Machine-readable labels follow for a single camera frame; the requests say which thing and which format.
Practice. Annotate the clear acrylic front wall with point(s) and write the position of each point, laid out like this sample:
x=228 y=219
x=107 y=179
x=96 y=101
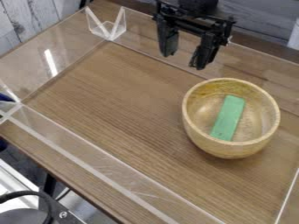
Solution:
x=114 y=186

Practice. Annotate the green rectangular block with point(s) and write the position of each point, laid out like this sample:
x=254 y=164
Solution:
x=228 y=116

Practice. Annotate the light wooden bowl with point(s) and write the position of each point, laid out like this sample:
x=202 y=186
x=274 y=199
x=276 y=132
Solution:
x=258 y=123

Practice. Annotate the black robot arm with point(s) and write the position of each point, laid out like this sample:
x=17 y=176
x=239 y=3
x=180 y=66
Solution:
x=192 y=16

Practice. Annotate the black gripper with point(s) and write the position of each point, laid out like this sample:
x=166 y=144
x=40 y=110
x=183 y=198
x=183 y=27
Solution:
x=199 y=18

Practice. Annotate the black metal table leg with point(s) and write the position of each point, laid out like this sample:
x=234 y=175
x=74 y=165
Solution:
x=49 y=185

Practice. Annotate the clear acrylic corner bracket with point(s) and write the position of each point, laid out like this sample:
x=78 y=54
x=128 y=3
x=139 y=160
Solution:
x=108 y=30

